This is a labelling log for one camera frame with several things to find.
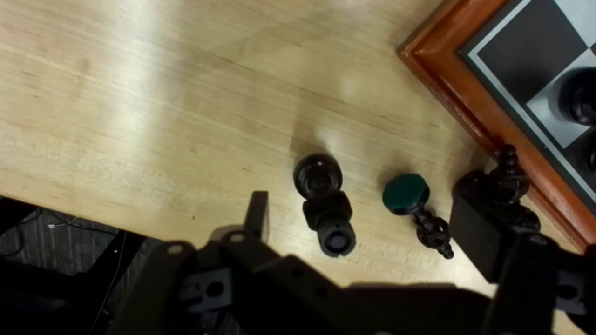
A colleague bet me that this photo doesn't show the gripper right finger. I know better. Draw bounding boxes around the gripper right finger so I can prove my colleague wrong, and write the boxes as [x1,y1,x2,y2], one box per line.
[449,188,596,335]

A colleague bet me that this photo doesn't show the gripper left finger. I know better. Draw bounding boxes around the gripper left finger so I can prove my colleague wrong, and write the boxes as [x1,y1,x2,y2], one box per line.
[106,190,355,335]

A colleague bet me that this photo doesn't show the dark brown tall chess piece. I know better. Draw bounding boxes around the dark brown tall chess piece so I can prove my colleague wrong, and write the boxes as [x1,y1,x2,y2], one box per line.
[454,144,542,234]

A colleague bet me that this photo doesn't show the dark chess piece green base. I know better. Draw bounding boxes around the dark chess piece green base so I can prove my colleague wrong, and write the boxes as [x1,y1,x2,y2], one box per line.
[381,173,455,260]

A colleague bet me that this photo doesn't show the dark brown rook chess piece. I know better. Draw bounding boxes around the dark brown rook chess piece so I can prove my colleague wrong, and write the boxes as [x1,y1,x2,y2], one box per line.
[292,153,357,258]

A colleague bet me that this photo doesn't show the black cable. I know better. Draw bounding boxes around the black cable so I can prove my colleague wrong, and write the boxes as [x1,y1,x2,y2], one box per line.
[86,230,129,335]

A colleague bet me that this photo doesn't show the chess board with wooden frame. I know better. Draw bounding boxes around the chess board with wooden frame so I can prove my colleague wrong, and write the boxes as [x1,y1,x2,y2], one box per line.
[397,0,596,252]

